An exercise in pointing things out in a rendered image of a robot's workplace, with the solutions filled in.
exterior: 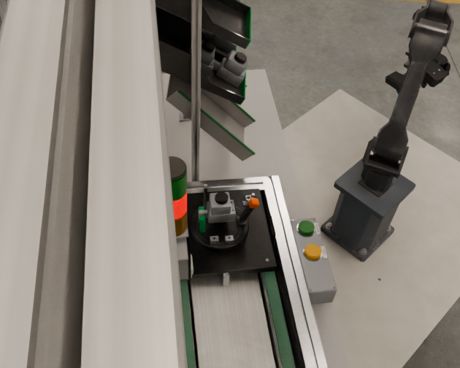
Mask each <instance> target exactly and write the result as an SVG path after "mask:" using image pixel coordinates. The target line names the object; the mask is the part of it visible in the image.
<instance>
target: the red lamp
mask: <svg viewBox="0 0 460 368"><path fill-rule="evenodd" d="M173 207H174V216H175V219H178V218H181V217H183V216H184V214H185V213H186V211H187V192H186V194H185V195H184V197H183V198H181V199H179V200H177V201H173Z"/></svg>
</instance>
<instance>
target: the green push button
mask: <svg viewBox="0 0 460 368"><path fill-rule="evenodd" d="M298 230H299V232H300V233H301V234H303V235H311V234H312V233H313V232H314V230H315V226H314V224H313V223H312V222H310V221H302V222H300V223H299V227H298Z"/></svg>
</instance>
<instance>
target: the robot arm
mask: <svg viewBox="0 0 460 368"><path fill-rule="evenodd" d="M449 9H450V5H449V4H448V3H445V2H442V1H437V0H428V2H427V5H426V6H424V5H423V6H422V7H421V9H418V10H417V11H416V12H414V14H413V18H412V20H413V24H412V26H411V29H410V33H409V35H408V38H411V39H410V42H409V45H408V47H409V50H408V51H406V53H405V55H407V56H408V60H407V62H406V63H404V67H405V68H406V69H407V72H406V73H404V74H400V73H398V72H397V71H395V72H393V73H391V74H390V75H388V76H386V83H387V84H389V85H390V86H391V87H393V88H395V89H396V91H397V93H398V97H397V100H396V103H395V105H394V109H393V112H392V114H391V117H390V118H389V122H387V123H386V124H385V125H384V126H383V127H382V128H380V129H379V132H378V133H377V136H376V137H375V136H374V137H373V138H372V139H371V140H370V141H369V142H368V145H367V149H366V151H365V153H364V157H363V159H362V162H363V163H364V164H363V165H364V166H363V168H364V169H363V172H362V173H361V179H360V180H359V181H358V184H359V185H361V186H363V187H364V188H366V189H367V190H368V191H370V192H371V193H373V194H374V195H376V196H377V197H381V196H382V195H383V194H384V193H385V192H386V191H387V190H388V189H389V188H390V187H391V186H392V185H393V184H394V182H393V181H392V180H393V178H394V177H395V178H397V179H398V177H399V175H400V172H401V171H402V167H403V164H404V162H405V158H406V156H407V152H408V149H409V147H408V146H407V143H408V136H407V129H406V126H407V122H408V121H409V118H410V114H411V112H412V110H413V106H414V104H415V100H416V98H417V96H418V92H419V90H420V87H422V88H425V87H426V85H427V84H429V86H431V87H435V86H436V85H438V84H439V83H441V82H442V81H443V80H444V79H445V77H447V76H448V75H449V71H450V68H451V64H450V63H448V59H447V57H446V56H444V55H443V54H441V51H442V48H443V47H446V45H447V43H448V40H449V39H450V36H451V32H452V28H453V24H454V21H453V18H452V17H451V14H450V13H449ZM371 151H372V152H373V155H371V154H370V153H371ZM399 161H400V163H398V162H399Z"/></svg>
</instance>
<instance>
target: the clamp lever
mask: <svg viewBox="0 0 460 368"><path fill-rule="evenodd" d="M242 206H243V207H246V208H245V210H244V211H243V213H242V214H241V216H240V217H239V221H240V222H242V223H244V222H245V221H246V219H247V218H248V216H249V215H250V214H251V213H252V211H253V210H254V209H256V208H257V207H258V206H259V202H258V199H256V198H250V200H249V201H248V202H247V201H242Z"/></svg>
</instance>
